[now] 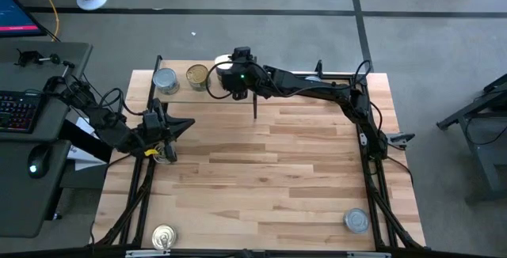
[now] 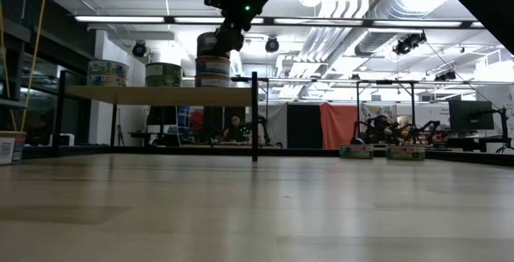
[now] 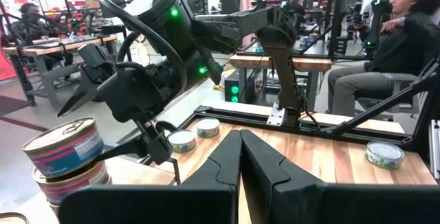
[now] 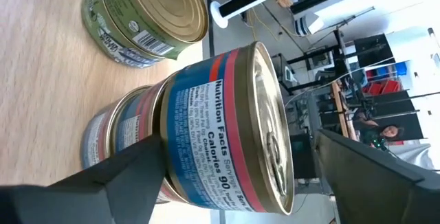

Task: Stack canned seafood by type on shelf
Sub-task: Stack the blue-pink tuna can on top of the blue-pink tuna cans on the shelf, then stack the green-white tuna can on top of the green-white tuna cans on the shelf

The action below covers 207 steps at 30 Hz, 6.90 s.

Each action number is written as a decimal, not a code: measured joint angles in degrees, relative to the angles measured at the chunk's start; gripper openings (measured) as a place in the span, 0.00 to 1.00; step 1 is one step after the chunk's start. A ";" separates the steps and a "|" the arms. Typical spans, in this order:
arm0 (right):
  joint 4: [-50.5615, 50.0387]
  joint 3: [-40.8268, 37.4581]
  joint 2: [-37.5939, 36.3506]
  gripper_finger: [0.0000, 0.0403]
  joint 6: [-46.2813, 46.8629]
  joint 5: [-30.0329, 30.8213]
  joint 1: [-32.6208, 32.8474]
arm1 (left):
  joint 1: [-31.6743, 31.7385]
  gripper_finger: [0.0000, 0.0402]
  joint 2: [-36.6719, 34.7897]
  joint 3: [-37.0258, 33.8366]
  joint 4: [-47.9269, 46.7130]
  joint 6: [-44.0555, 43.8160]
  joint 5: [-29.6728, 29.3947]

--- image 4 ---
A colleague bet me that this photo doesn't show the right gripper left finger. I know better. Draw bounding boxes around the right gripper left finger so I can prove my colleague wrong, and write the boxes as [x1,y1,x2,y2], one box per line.
[0,135,166,224]

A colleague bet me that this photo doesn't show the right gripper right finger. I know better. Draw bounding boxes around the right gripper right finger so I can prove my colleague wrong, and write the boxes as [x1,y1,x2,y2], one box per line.
[314,129,440,224]

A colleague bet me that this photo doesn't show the gold-lid green label can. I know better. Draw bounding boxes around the gold-lid green label can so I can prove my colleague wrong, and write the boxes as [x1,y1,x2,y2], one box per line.
[99,0,210,60]
[80,0,166,69]

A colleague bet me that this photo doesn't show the person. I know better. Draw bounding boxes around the person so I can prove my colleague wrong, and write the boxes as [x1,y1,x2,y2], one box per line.
[353,110,406,149]

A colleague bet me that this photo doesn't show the wooden background table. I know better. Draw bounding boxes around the wooden background table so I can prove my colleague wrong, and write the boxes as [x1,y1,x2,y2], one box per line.
[331,81,358,141]

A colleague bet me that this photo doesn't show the red storage bins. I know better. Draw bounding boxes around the red storage bins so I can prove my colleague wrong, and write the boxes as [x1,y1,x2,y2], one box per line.
[364,79,402,96]

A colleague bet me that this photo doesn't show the blue storage bins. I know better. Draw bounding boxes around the blue storage bins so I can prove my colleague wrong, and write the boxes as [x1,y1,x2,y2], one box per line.
[376,62,408,77]

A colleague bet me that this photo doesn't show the white navy-striped device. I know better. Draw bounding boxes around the white navy-striped device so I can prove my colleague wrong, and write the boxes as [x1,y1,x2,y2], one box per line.
[294,10,326,38]

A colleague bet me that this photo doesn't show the wooden shelf black metal frame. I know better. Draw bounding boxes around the wooden shelf black metal frame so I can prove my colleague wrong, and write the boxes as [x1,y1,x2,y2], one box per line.
[0,0,211,188]

